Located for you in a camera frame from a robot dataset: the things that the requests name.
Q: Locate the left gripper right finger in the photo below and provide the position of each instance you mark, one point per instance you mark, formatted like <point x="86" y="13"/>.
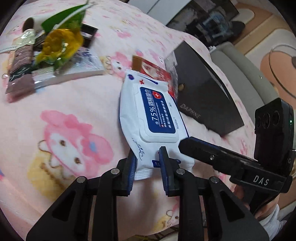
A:
<point x="170" y="178"/>

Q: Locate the small black tray box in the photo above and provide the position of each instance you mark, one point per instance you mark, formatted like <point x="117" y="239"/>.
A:
<point x="88" y="33"/>

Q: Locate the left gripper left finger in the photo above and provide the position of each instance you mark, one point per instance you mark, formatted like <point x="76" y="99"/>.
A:
<point x="128" y="167"/>

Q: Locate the operator hand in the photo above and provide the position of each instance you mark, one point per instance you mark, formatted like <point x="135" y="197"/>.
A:
<point x="264" y="211"/>

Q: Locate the black handheld tracker device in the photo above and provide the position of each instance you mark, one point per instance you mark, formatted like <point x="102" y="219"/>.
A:
<point x="268" y="173"/>

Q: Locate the brown snack packet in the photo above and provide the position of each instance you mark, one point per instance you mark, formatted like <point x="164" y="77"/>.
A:
<point x="21" y="83"/>

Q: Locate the white blue book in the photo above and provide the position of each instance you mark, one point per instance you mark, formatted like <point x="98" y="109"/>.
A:
<point x="84" y="63"/>

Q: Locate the pink cartoon blanket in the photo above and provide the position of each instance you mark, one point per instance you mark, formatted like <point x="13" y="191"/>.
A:
<point x="88" y="108"/>

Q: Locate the white blue wet wipes pack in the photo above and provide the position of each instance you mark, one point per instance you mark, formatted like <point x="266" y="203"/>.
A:
<point x="150" y="119"/>

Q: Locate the black Daphne shoe box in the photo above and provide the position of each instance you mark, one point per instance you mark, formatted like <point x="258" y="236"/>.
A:
<point x="200" y="93"/>

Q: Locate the green yellow snack bag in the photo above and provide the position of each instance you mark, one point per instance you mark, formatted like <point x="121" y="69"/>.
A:
<point x="63" y="36"/>

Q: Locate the makeup brush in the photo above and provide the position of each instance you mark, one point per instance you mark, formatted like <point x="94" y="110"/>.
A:
<point x="29" y="23"/>

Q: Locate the red snack packet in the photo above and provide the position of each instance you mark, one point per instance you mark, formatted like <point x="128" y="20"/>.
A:
<point x="147" y="68"/>

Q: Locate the grey upholstered headboard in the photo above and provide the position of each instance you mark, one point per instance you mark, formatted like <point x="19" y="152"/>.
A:
<point x="249" y="83"/>

